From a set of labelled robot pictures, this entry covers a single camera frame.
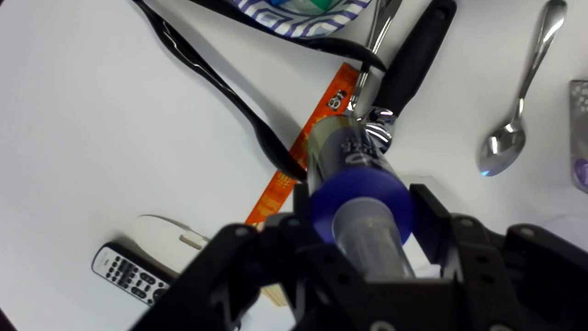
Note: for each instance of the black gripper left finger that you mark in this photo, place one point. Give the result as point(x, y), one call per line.
point(301, 205)

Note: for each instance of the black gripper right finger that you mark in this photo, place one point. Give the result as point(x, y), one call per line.
point(433, 223)

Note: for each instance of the clear bottle with blue band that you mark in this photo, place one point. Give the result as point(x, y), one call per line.
point(360, 196)

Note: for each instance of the metal spoon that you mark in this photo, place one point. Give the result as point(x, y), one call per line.
point(505, 144)

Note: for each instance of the orange ruler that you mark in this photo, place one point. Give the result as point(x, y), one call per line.
point(330, 98)

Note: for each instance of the white computer mouse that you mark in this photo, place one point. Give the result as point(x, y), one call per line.
point(161, 240)

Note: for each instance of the blue patterned plate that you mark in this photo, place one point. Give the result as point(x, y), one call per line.
point(294, 23)

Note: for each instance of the green flat block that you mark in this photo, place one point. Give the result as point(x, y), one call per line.
point(317, 4)

